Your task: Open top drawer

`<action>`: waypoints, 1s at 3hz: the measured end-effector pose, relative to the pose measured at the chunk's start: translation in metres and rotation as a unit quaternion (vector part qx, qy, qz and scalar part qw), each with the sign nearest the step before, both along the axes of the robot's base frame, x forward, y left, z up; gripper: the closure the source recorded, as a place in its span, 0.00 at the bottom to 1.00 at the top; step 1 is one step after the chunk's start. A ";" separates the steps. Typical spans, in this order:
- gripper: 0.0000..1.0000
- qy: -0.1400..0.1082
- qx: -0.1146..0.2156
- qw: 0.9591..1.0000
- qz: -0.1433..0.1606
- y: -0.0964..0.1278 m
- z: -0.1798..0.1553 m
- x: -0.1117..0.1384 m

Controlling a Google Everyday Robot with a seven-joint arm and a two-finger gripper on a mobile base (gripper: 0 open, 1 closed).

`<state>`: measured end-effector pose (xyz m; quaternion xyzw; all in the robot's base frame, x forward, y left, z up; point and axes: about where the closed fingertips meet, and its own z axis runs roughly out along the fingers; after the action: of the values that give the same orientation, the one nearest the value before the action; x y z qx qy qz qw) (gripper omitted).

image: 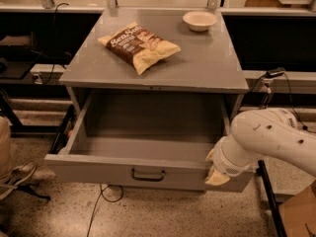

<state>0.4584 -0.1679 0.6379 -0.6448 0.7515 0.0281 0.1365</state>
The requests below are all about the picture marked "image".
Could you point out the grey sneaker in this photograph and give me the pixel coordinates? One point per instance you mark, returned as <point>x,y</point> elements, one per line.
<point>18,176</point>

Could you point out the black power adapter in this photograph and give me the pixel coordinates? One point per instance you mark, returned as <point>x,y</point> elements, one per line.
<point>275,72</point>

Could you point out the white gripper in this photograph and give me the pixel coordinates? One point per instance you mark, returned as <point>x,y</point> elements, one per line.
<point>223,163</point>

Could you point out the cardboard box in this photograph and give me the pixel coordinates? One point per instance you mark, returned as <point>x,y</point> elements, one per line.
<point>298,213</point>

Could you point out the grey top drawer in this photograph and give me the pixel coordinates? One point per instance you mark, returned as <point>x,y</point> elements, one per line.
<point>155,140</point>

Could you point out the grey drawer cabinet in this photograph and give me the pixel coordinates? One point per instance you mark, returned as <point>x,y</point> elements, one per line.
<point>207,62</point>

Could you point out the sea salt chips bag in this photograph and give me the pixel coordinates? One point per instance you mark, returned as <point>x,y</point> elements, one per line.
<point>138,47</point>

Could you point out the black metal bar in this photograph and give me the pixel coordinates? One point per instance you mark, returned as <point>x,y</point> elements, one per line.
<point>262,171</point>

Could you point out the white bowl on cabinet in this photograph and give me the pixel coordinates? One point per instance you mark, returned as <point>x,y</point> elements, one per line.
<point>199,21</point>

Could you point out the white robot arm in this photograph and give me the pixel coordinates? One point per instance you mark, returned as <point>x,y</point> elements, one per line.
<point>254,134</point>

